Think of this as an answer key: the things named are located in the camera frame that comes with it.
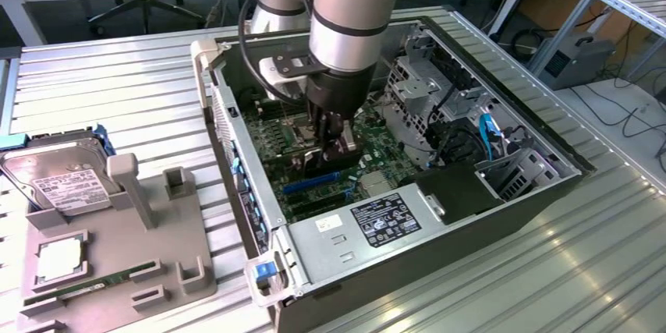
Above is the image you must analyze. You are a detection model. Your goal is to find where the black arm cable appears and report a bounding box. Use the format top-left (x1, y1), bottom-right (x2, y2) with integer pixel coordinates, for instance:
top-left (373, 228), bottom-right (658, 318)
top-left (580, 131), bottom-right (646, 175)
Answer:
top-left (237, 0), bottom-right (313, 108)

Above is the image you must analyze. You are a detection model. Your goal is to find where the aluminium frame table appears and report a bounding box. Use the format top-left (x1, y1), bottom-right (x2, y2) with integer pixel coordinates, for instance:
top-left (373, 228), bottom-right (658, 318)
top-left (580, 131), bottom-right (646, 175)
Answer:
top-left (530, 0), bottom-right (666, 80)

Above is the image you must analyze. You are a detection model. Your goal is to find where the grey parts rack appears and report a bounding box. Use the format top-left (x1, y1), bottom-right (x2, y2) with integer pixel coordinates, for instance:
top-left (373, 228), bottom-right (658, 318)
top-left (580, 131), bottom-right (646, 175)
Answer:
top-left (14, 152), bottom-right (220, 333)

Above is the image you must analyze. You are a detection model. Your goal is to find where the open black PC case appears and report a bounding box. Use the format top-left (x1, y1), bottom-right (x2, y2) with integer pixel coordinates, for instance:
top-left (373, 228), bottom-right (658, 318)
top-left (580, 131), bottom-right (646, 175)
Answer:
top-left (189, 16), bottom-right (598, 333)

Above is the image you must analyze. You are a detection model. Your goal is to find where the silver chipset heatsink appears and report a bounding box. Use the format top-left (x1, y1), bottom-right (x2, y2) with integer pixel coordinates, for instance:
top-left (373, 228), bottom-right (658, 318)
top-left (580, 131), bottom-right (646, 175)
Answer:
top-left (356, 172), bottom-right (397, 194)

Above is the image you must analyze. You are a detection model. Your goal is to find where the blue case latch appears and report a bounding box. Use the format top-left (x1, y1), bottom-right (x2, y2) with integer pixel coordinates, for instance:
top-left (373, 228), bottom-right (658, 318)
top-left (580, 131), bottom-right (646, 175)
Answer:
top-left (252, 262), bottom-right (277, 284)

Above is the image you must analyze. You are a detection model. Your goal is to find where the green RAM stick in board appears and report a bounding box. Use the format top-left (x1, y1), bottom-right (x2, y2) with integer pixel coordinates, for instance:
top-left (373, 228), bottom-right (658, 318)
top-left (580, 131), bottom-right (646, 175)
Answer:
top-left (277, 149), bottom-right (308, 170)

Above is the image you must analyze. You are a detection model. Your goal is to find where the silver disk bay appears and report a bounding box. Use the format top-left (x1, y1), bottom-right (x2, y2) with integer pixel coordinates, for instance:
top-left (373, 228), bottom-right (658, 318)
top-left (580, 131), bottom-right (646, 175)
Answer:
top-left (475, 148), bottom-right (568, 202)

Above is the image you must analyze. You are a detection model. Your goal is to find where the silver drive cage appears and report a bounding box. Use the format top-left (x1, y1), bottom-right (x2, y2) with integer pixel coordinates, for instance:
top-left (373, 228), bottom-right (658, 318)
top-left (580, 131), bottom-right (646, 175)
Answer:
top-left (383, 23), bottom-right (503, 166)

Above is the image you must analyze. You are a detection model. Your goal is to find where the black cable coil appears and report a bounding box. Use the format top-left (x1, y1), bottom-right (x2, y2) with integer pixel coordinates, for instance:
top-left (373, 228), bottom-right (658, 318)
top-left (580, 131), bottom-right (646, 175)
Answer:
top-left (511, 27), bottom-right (543, 58)

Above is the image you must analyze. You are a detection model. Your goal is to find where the black wire bundle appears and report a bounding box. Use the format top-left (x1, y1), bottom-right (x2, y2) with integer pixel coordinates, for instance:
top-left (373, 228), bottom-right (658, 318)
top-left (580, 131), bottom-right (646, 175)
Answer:
top-left (428, 116), bottom-right (493, 168)

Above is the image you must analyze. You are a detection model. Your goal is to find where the silver power supply with label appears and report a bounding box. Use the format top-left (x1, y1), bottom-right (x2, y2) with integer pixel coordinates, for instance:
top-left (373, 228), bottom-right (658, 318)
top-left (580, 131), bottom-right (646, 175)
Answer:
top-left (284, 182), bottom-right (451, 288)

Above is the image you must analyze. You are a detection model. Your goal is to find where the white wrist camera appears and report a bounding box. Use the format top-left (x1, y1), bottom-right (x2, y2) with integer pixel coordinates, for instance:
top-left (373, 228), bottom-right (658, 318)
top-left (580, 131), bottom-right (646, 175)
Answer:
top-left (257, 53), bottom-right (329, 103)

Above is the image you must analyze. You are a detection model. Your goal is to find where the black expansion slot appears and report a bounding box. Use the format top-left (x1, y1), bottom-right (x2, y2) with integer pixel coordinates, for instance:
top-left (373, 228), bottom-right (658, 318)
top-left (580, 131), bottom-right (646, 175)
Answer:
top-left (289, 196), bottom-right (353, 221)
top-left (287, 187), bottom-right (348, 210)

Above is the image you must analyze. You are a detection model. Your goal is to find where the green RAM stick on rack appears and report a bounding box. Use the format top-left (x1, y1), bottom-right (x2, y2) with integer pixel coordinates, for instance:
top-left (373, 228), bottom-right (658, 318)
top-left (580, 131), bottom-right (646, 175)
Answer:
top-left (22, 265), bottom-right (150, 307)

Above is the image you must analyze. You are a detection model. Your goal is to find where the blue wire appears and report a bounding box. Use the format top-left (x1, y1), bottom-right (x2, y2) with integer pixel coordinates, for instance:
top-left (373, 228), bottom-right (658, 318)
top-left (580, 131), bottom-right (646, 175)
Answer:
top-left (476, 112), bottom-right (503, 162)

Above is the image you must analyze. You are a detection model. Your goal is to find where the CPU socket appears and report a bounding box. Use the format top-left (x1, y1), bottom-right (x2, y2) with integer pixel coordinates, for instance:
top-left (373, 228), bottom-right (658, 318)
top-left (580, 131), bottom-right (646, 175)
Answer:
top-left (283, 117), bottom-right (313, 149)

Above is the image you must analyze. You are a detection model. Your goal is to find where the silver CPU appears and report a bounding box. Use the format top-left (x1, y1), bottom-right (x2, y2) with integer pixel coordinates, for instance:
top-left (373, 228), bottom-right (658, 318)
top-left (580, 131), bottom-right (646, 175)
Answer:
top-left (33, 236), bottom-right (86, 285)

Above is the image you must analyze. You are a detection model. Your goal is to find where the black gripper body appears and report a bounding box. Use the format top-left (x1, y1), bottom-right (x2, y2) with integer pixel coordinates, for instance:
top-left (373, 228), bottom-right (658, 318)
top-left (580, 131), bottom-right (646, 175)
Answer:
top-left (303, 69), bottom-right (375, 119)

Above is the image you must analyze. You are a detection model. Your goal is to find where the black plastic shroud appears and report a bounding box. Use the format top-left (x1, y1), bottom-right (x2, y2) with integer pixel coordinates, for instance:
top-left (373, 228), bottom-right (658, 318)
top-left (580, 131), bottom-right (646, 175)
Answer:
top-left (413, 162), bottom-right (507, 227)

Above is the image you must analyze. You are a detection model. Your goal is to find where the grey appliance with handle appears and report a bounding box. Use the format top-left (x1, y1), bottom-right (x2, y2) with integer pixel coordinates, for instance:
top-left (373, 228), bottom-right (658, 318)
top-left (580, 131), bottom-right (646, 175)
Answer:
top-left (534, 34), bottom-right (619, 91)

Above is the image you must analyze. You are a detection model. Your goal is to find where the green motherboard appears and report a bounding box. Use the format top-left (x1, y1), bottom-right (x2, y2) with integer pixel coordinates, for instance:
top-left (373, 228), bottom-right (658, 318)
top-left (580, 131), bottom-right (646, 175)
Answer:
top-left (236, 90), bottom-right (425, 225)

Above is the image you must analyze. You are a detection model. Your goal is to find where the black floor cable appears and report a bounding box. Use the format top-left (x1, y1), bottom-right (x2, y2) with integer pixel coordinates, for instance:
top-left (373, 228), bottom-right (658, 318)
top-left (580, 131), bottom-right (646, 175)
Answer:
top-left (612, 105), bottom-right (666, 143)
top-left (567, 83), bottom-right (652, 128)

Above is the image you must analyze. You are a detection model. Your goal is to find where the blue expansion slot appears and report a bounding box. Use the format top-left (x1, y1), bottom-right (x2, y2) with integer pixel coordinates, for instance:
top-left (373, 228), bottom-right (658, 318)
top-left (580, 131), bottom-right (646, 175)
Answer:
top-left (281, 171), bottom-right (343, 194)

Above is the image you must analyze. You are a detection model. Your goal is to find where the silver hard disk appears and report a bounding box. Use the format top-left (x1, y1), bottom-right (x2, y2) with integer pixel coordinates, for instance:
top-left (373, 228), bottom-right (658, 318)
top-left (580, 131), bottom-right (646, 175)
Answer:
top-left (0, 140), bottom-right (116, 218)

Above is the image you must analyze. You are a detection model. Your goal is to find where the blue disk carrier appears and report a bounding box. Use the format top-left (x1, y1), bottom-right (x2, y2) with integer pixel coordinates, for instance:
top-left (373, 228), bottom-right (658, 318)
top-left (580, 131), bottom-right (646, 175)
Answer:
top-left (0, 123), bottom-right (120, 158)

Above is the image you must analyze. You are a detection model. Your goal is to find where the black graphics card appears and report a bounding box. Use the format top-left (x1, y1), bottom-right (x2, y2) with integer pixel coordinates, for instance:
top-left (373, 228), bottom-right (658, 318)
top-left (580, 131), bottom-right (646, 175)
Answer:
top-left (300, 148), bottom-right (361, 179)

